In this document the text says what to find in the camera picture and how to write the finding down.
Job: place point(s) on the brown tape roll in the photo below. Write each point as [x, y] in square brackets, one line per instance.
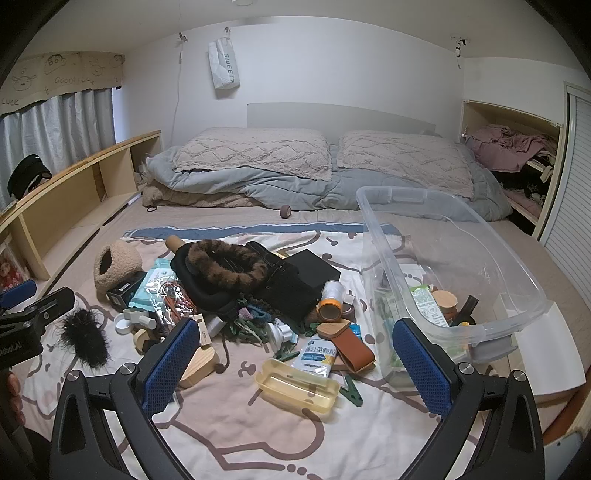
[285, 211]

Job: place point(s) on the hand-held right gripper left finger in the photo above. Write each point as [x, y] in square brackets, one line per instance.
[168, 364]

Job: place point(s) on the white paper bag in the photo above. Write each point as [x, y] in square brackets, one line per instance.
[224, 64]

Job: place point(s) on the blue white medicine sachet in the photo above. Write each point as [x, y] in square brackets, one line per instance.
[316, 360]

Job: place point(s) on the green white packet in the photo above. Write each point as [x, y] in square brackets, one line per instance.
[425, 304]

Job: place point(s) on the clear plastic storage bin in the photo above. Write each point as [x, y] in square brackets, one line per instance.
[517, 295]

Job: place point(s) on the wooden bedside shelf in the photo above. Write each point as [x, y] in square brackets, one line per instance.
[69, 203]

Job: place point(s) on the white round lid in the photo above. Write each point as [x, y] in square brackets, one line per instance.
[123, 325]

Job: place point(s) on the white headboard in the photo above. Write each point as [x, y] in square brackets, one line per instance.
[341, 117]

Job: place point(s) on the clear bag of orange ties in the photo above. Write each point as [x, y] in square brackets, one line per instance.
[168, 300]

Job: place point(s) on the flat black box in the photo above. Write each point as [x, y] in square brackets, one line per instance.
[311, 272]

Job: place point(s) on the person's left hand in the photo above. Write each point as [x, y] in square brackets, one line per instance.
[9, 397]

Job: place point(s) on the black handbag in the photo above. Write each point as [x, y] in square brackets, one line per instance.
[286, 295]

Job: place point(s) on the silver tube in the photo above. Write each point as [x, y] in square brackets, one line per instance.
[214, 325]

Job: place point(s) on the film roll with orange core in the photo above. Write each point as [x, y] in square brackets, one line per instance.
[332, 300]

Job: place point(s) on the display case with bear doll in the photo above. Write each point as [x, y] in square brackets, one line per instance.
[9, 267]

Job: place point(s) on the teal wet wipes pack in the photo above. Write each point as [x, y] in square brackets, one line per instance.
[157, 281]

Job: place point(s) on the wooden brush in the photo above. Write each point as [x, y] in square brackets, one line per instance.
[141, 339]

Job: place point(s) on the pile of clothes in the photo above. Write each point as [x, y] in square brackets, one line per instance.
[512, 147]

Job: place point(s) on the beige printed curtain valance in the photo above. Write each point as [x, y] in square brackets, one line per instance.
[60, 74]

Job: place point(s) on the black headband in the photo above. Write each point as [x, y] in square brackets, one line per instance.
[25, 177]

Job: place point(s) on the printed blanket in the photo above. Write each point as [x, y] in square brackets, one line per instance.
[231, 415]

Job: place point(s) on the beige fleece blanket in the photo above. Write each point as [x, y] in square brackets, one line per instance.
[184, 196]

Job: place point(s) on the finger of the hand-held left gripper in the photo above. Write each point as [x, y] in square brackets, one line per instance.
[51, 302]
[18, 293]

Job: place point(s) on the black fluffy fur pompom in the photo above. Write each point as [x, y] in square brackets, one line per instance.
[85, 337]

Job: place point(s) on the grey duvet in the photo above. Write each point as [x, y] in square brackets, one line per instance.
[277, 189]

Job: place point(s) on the black fur-trimmed garment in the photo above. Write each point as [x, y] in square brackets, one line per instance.
[217, 265]

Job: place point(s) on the green clothes peg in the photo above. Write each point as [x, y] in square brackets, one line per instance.
[286, 355]
[351, 392]

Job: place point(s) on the white bin lid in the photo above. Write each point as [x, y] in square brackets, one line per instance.
[545, 341]

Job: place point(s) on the beige textured pillow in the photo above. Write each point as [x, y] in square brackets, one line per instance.
[406, 161]
[254, 152]

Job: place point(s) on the jar with wooden lid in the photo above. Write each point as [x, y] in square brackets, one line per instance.
[445, 304]

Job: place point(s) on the grey curtain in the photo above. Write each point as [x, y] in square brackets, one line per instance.
[60, 124]

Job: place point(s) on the white louvred door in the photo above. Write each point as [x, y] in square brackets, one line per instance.
[572, 184]

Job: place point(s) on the oval box with wooden lid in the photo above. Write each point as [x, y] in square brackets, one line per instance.
[198, 364]

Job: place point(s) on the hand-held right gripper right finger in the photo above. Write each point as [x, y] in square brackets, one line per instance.
[422, 369]

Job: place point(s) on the yellow plastic tray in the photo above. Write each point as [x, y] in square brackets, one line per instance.
[298, 383]

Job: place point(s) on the beige fuzzy slipper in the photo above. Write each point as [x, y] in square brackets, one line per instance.
[122, 265]

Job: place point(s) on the tangle of green pegs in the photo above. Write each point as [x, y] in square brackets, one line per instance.
[249, 330]

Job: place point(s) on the small black box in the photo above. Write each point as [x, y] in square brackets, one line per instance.
[122, 293]

